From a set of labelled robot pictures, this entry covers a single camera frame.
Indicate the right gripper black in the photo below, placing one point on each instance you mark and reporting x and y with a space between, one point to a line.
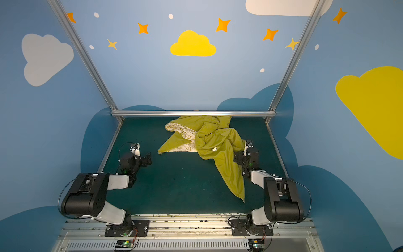
241 157

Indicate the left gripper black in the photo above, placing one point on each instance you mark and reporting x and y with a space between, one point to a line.
145 159

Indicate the green jacket with printed lining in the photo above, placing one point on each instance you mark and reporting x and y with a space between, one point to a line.
213 139

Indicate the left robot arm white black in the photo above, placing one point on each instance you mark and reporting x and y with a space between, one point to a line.
87 196

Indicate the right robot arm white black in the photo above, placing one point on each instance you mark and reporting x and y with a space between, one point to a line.
281 199

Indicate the left controller board green led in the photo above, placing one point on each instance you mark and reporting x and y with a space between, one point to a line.
124 245

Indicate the right controller board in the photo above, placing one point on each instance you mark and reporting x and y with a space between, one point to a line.
256 245

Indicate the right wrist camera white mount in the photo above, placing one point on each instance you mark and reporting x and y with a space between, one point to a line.
248 144

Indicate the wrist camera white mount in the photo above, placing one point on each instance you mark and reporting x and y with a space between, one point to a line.
248 144
135 149

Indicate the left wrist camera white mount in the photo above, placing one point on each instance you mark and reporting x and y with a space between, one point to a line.
135 149

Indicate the right aluminium frame post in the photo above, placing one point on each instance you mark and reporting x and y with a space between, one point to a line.
298 52

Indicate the aluminium frame post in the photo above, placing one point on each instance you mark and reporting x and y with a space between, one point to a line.
298 52
71 32

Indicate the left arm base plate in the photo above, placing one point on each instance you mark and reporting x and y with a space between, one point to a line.
137 228

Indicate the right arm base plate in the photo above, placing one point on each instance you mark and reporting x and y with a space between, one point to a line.
243 227

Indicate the aluminium rail base frame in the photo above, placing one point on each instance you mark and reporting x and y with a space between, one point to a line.
187 233

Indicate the left aluminium frame post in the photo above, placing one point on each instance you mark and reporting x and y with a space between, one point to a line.
71 32

